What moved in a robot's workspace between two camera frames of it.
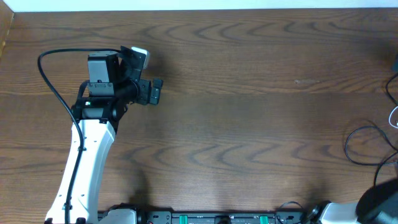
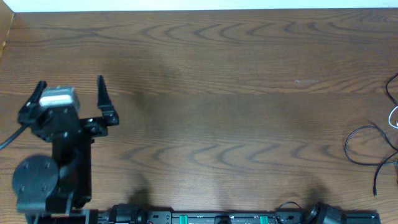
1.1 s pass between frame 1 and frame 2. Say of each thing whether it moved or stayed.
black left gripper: moved
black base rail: stayed
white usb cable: stayed
